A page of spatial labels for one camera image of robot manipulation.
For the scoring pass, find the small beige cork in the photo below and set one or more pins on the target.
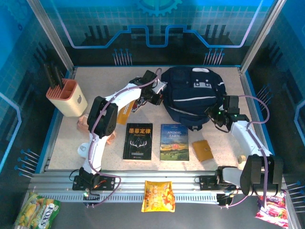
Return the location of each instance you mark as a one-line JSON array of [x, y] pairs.
[[242, 159]]

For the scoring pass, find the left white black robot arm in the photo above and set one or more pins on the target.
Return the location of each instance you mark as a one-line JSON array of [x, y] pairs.
[[102, 117]]

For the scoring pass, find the aluminium frame post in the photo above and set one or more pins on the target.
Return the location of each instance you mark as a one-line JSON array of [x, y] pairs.
[[50, 35], [262, 35]]

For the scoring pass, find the orange white notebook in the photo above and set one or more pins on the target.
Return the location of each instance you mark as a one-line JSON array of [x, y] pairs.
[[124, 114]]

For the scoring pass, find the yellow chips bag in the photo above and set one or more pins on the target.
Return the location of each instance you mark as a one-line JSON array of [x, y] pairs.
[[157, 196]]

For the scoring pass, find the beige terracotta knife holder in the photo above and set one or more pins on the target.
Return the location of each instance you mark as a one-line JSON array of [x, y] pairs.
[[69, 102]]

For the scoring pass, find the pink translucent pencil case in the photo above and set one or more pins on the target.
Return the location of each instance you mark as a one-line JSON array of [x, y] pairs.
[[82, 124]]

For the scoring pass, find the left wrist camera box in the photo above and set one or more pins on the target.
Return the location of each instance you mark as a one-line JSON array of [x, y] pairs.
[[159, 86]]

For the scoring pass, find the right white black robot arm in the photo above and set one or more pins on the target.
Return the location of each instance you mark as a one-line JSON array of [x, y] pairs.
[[259, 174]]

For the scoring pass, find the brown leather wallet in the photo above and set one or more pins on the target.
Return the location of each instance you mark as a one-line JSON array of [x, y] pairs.
[[202, 150]]

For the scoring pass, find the navy blue backpack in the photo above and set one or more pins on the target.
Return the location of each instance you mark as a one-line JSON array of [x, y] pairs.
[[190, 100]]

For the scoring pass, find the aluminium mounting rail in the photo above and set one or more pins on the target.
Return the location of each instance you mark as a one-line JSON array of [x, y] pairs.
[[155, 176]]

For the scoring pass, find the purple Fox's candy bag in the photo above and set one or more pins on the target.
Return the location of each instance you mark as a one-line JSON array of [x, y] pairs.
[[274, 212]]

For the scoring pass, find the black book gold title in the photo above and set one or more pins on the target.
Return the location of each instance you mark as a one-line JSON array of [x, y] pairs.
[[138, 142]]

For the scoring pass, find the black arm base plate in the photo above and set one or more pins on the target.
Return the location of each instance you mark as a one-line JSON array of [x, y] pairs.
[[108, 183], [207, 182]]

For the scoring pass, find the green Fox's candy bag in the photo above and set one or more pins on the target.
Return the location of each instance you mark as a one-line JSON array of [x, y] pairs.
[[35, 212]]

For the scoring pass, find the Animal Farm book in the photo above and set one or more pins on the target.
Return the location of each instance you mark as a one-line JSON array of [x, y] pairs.
[[174, 143]]

